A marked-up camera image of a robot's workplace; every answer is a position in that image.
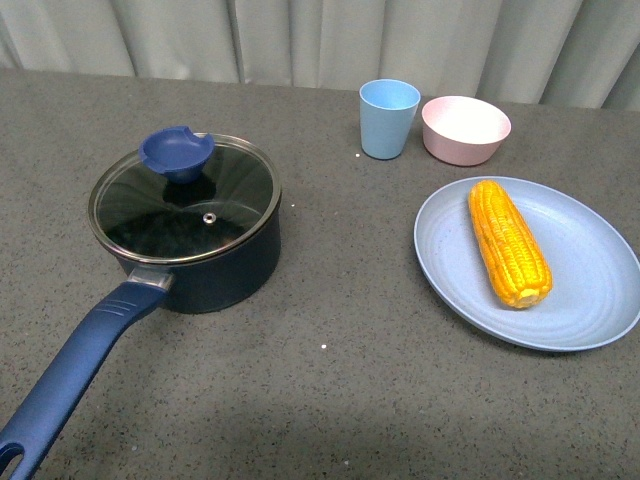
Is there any glass lid with blue knob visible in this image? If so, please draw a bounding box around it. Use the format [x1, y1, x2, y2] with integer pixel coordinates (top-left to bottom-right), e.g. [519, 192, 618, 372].
[88, 126, 282, 265]

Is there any light blue cup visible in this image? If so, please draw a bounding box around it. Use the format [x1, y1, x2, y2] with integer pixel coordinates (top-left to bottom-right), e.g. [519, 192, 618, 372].
[359, 79, 421, 160]

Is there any yellow corn cob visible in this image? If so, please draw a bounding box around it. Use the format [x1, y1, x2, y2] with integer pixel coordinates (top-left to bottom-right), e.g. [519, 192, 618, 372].
[468, 180, 553, 309]

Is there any pink bowl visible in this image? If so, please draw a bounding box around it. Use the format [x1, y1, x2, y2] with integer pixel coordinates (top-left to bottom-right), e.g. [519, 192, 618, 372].
[421, 95, 512, 167]

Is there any light blue plate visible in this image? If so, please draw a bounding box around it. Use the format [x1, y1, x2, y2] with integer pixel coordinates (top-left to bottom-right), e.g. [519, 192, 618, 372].
[414, 177, 639, 352]

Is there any grey curtain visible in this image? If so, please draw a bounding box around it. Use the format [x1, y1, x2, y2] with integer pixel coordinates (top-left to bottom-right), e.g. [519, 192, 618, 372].
[1, 1, 639, 111]

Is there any dark blue saucepan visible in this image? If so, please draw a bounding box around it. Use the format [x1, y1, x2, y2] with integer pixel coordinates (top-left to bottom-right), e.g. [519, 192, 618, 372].
[1, 203, 281, 479]

